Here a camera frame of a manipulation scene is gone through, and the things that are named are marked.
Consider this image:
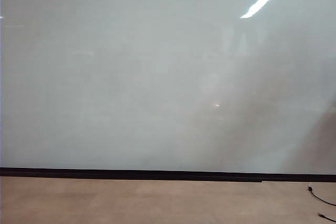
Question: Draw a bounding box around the large whiteboard with black frame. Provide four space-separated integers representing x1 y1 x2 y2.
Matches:
0 0 336 184

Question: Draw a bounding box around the black cable with plug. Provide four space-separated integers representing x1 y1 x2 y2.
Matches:
308 185 336 207
318 212 336 223

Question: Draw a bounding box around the black whiteboard pen tray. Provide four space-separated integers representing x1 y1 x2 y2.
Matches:
0 172 264 184

